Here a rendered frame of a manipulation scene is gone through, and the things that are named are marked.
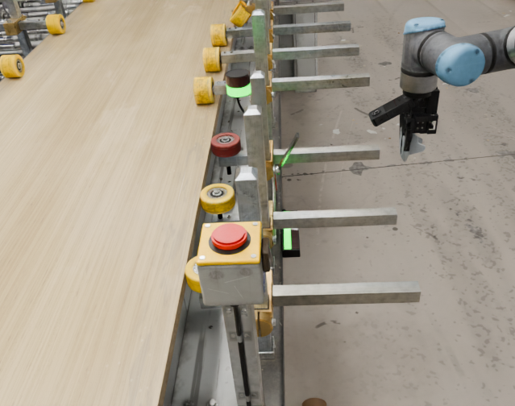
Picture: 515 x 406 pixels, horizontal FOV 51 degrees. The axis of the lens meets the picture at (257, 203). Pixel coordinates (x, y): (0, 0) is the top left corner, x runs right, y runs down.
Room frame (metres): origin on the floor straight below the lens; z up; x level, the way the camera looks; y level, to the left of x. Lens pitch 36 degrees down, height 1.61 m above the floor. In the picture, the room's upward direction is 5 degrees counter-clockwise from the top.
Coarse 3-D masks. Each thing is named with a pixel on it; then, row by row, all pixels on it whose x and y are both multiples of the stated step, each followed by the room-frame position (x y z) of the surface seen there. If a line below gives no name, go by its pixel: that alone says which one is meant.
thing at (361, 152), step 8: (376, 144) 1.25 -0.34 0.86; (240, 152) 1.27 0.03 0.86; (280, 152) 1.25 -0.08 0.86; (296, 152) 1.25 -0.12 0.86; (304, 152) 1.24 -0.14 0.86; (312, 152) 1.24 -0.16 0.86; (320, 152) 1.24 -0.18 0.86; (328, 152) 1.23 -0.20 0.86; (336, 152) 1.23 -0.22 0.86; (344, 152) 1.23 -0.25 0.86; (352, 152) 1.23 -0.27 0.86; (360, 152) 1.23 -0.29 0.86; (368, 152) 1.23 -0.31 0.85; (376, 152) 1.22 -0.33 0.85; (224, 160) 1.25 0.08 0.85; (232, 160) 1.25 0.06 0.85; (240, 160) 1.25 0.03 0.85; (288, 160) 1.24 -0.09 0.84; (296, 160) 1.24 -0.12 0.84; (304, 160) 1.24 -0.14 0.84; (312, 160) 1.24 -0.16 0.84; (320, 160) 1.24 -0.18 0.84; (328, 160) 1.23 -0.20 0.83; (336, 160) 1.23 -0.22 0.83; (344, 160) 1.23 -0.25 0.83
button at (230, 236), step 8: (224, 224) 0.48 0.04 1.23; (232, 224) 0.48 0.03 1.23; (216, 232) 0.47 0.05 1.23; (224, 232) 0.47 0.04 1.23; (232, 232) 0.47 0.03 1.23; (240, 232) 0.46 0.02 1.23; (216, 240) 0.45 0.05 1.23; (224, 240) 0.45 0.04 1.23; (232, 240) 0.45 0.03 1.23; (240, 240) 0.45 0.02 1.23; (224, 248) 0.45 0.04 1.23; (232, 248) 0.45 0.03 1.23
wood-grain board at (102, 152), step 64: (128, 0) 2.80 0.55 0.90; (192, 0) 2.69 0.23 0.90; (64, 64) 1.96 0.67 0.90; (128, 64) 1.90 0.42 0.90; (192, 64) 1.85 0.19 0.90; (0, 128) 1.47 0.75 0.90; (64, 128) 1.43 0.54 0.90; (128, 128) 1.40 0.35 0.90; (192, 128) 1.36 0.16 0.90; (0, 192) 1.12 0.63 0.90; (64, 192) 1.09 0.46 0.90; (128, 192) 1.07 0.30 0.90; (192, 192) 1.04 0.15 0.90; (0, 256) 0.87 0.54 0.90; (64, 256) 0.85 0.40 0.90; (128, 256) 0.83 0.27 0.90; (0, 320) 0.68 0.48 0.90; (64, 320) 0.67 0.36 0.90; (128, 320) 0.66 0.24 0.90; (0, 384) 0.54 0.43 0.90; (64, 384) 0.53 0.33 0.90; (128, 384) 0.52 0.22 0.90
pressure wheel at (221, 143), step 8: (216, 136) 1.29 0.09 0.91; (224, 136) 1.29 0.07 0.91; (232, 136) 1.28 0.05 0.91; (216, 144) 1.25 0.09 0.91; (224, 144) 1.24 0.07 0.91; (232, 144) 1.24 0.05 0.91; (240, 144) 1.27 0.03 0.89; (216, 152) 1.24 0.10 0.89; (224, 152) 1.23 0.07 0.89; (232, 152) 1.23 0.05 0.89
